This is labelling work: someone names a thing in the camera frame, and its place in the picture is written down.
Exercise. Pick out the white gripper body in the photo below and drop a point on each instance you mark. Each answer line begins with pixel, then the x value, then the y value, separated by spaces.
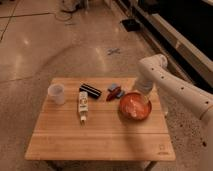
pixel 146 96

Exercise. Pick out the orange ceramic bowl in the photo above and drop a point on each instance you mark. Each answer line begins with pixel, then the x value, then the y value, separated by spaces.
pixel 132 105

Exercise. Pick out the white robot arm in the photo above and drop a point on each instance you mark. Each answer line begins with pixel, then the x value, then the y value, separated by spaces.
pixel 152 70

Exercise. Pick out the red and blue toy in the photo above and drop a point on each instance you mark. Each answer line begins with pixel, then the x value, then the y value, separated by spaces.
pixel 115 91

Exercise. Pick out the black rectangular box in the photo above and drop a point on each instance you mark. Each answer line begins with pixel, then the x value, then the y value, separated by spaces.
pixel 92 92

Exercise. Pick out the white tube bottle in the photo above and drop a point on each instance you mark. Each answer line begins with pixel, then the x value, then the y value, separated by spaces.
pixel 83 105

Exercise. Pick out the wooden folding table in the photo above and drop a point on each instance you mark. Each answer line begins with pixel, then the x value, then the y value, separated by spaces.
pixel 106 135

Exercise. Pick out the translucent plastic cup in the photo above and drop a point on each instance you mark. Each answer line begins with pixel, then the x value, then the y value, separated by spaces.
pixel 56 93

